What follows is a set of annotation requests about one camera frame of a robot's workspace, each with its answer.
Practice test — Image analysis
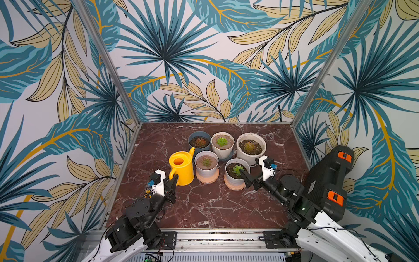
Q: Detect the white pot dark soil succulent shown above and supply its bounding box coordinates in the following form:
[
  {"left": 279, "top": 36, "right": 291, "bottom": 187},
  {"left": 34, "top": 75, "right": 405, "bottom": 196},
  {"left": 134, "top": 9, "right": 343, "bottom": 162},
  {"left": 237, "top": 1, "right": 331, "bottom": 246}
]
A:
[{"left": 224, "top": 158, "right": 251, "bottom": 191}]

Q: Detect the yellow watering can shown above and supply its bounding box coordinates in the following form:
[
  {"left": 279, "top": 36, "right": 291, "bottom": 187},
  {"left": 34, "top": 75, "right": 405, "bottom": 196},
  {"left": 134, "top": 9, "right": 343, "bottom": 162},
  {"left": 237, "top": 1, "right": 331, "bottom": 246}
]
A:
[{"left": 169, "top": 147, "right": 195, "bottom": 186}]

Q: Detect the large white round pot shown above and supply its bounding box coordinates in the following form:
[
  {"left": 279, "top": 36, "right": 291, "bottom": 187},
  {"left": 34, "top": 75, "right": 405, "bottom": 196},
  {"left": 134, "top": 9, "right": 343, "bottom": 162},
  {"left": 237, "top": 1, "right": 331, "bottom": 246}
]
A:
[{"left": 236, "top": 133, "right": 267, "bottom": 167}]

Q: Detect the white pot pink soil succulent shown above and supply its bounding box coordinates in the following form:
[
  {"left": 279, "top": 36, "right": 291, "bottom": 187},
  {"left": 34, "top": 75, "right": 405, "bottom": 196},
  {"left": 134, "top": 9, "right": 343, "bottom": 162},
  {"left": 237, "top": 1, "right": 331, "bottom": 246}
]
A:
[{"left": 194, "top": 151, "right": 219, "bottom": 184}]

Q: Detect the white ribbed pot green succulent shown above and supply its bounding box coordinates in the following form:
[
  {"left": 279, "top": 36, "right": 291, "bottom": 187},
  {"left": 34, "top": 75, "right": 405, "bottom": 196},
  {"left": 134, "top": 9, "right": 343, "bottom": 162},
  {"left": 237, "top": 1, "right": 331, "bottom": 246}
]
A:
[{"left": 211, "top": 132, "right": 235, "bottom": 161}]

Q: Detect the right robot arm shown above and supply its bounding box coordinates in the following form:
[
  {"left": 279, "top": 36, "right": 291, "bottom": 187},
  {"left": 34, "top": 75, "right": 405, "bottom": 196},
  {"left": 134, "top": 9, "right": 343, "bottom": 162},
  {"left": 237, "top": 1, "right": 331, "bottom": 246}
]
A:
[{"left": 240, "top": 146, "right": 402, "bottom": 262}]

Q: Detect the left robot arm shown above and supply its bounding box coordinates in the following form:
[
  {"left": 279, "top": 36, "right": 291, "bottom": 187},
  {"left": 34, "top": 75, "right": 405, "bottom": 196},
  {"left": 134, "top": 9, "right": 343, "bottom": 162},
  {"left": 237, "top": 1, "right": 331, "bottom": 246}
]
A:
[{"left": 83, "top": 170, "right": 179, "bottom": 262}]

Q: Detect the blue pot red succulent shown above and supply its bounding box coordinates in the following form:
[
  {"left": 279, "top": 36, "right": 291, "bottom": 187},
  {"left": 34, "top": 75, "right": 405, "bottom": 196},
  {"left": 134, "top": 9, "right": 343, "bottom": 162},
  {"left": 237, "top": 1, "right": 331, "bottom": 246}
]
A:
[{"left": 188, "top": 131, "right": 212, "bottom": 156}]

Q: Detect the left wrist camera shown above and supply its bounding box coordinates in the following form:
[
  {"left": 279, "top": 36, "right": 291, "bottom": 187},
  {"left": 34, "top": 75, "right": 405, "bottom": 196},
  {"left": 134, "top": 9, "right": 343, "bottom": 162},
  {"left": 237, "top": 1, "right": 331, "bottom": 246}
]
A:
[{"left": 147, "top": 169, "right": 166, "bottom": 197}]

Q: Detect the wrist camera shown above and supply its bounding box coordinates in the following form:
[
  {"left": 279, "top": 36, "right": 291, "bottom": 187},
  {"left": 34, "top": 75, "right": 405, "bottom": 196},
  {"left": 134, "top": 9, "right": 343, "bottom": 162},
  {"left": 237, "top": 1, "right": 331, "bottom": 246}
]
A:
[
  {"left": 147, "top": 169, "right": 166, "bottom": 197},
  {"left": 259, "top": 156, "right": 277, "bottom": 181}
]

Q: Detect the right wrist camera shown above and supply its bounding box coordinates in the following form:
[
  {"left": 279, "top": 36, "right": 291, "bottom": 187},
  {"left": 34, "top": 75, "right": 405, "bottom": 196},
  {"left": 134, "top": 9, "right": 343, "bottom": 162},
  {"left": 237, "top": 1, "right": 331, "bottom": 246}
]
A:
[{"left": 259, "top": 156, "right": 277, "bottom": 181}]

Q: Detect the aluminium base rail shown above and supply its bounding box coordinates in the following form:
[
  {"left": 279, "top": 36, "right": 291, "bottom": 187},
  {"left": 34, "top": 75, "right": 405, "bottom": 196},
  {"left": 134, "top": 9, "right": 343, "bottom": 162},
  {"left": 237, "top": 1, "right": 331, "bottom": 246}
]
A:
[{"left": 78, "top": 227, "right": 361, "bottom": 262}]

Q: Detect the left metal frame post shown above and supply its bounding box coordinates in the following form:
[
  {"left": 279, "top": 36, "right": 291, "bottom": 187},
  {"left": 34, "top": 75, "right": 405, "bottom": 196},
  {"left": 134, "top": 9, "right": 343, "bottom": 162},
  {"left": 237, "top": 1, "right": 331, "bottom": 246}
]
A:
[{"left": 73, "top": 0, "right": 141, "bottom": 128}]

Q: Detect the metal frame post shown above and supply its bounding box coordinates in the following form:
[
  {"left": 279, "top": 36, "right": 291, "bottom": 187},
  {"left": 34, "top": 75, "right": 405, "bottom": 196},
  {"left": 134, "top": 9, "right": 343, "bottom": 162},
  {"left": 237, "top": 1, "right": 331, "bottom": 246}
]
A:
[
  {"left": 73, "top": 0, "right": 141, "bottom": 128},
  {"left": 291, "top": 0, "right": 373, "bottom": 129}
]

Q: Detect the right metal frame post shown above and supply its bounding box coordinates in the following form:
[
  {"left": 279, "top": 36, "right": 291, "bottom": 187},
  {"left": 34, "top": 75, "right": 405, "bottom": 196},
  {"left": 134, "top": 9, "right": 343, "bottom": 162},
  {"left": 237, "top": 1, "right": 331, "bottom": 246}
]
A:
[{"left": 291, "top": 0, "right": 373, "bottom": 129}]

